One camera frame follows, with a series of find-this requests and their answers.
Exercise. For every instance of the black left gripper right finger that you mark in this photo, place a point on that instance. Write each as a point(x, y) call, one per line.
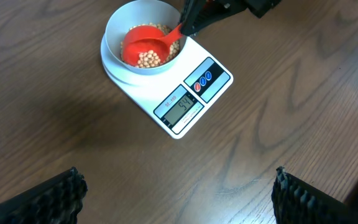
point(296, 202)

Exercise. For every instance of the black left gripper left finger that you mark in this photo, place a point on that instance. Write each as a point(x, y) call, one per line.
point(57, 200)

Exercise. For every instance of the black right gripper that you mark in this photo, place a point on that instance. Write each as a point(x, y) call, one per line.
point(198, 14)

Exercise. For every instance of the red measuring scoop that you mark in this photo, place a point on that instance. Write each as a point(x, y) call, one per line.
point(145, 38)

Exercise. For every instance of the soybeans in bowl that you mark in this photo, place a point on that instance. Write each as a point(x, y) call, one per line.
point(151, 59)

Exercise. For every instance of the grey round bowl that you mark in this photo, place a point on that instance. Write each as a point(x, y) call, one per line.
point(133, 14)

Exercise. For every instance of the white digital kitchen scale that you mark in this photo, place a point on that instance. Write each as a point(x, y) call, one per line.
point(176, 98)

